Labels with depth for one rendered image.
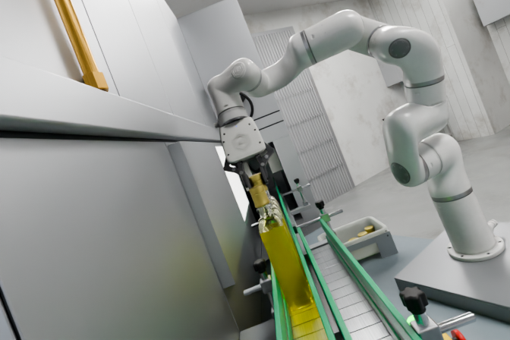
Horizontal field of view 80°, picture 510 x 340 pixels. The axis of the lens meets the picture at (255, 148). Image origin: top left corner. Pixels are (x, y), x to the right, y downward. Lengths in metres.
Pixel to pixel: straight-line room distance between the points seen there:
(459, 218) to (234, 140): 0.58
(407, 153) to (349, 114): 4.94
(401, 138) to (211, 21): 1.46
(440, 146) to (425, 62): 0.21
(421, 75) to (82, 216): 0.69
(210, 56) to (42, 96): 1.61
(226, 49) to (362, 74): 4.55
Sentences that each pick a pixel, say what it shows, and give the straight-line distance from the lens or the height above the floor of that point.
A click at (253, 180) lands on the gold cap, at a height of 1.17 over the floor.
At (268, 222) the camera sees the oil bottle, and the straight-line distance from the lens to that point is 0.68.
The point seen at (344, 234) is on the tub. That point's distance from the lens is 1.25.
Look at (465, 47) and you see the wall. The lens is 6.39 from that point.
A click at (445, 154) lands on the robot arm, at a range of 0.86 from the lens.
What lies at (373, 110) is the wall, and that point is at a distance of 6.14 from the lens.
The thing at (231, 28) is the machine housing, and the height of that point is 1.95.
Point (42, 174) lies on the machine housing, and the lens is 0.34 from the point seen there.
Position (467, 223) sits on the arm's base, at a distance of 0.92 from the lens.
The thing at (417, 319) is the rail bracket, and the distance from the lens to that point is 0.47.
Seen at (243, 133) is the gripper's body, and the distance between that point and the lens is 0.75.
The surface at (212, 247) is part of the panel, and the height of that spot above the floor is 1.08.
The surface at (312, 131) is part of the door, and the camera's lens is 5.04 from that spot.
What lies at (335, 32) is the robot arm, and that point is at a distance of 0.74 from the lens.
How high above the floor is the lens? 1.25
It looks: level
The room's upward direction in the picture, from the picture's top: 21 degrees counter-clockwise
